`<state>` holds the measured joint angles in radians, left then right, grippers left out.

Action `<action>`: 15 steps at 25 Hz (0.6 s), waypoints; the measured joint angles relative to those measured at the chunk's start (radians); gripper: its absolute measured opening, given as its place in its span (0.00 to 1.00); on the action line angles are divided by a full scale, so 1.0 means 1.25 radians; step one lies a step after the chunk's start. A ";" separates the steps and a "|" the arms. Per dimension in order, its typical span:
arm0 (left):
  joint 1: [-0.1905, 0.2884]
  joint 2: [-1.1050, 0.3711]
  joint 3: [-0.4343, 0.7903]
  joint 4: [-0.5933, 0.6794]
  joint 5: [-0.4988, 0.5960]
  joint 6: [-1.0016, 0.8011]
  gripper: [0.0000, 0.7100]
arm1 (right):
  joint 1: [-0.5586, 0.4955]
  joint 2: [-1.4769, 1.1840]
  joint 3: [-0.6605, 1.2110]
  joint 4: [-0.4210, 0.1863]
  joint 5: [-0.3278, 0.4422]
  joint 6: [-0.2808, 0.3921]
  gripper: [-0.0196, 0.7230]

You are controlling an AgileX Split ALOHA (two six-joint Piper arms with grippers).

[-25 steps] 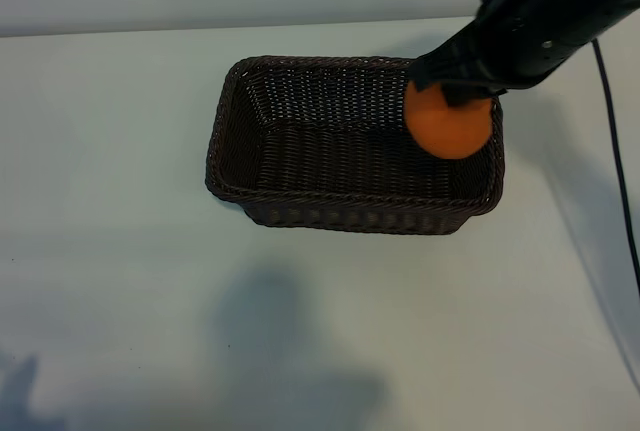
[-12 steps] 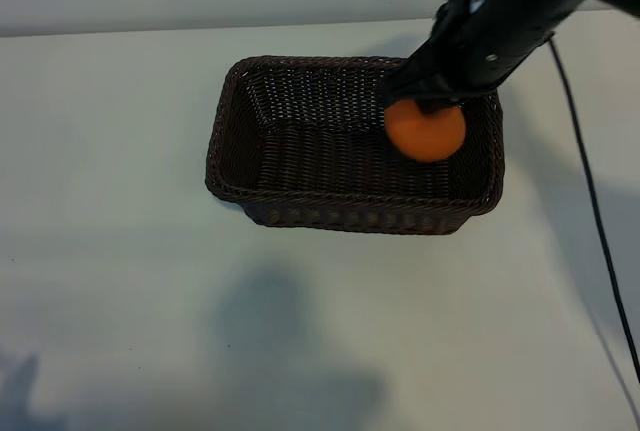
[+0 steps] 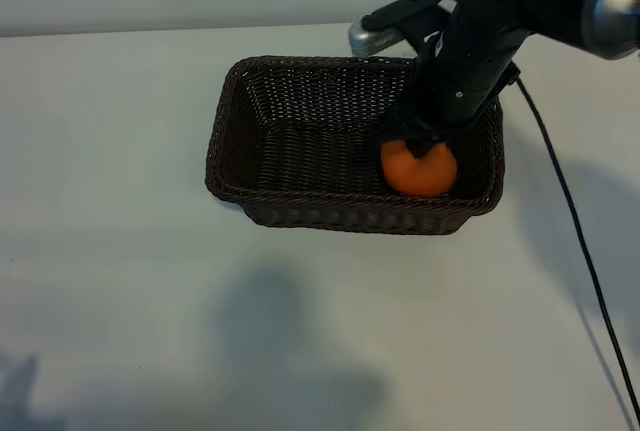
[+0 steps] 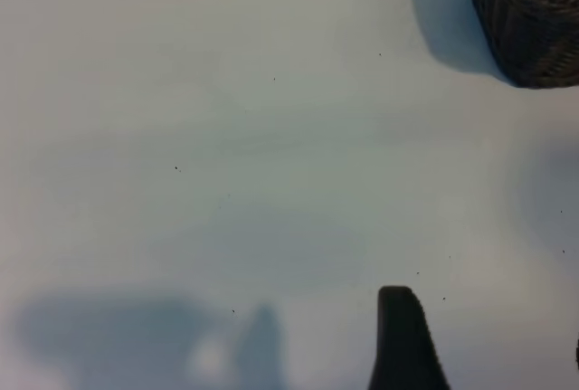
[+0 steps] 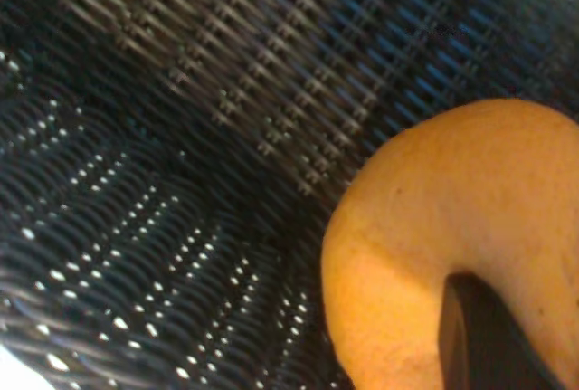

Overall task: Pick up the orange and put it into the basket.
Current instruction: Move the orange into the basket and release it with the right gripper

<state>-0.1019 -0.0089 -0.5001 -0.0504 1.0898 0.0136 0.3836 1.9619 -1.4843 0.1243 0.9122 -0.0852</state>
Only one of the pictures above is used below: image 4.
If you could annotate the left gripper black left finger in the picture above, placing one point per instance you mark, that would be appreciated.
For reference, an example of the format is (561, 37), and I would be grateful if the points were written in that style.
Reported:
(402, 345)

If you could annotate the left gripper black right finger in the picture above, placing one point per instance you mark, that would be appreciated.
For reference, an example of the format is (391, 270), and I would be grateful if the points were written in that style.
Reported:
(577, 349)

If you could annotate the dark brown wicker basket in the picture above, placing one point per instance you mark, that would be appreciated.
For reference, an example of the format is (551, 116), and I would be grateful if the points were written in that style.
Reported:
(534, 23)

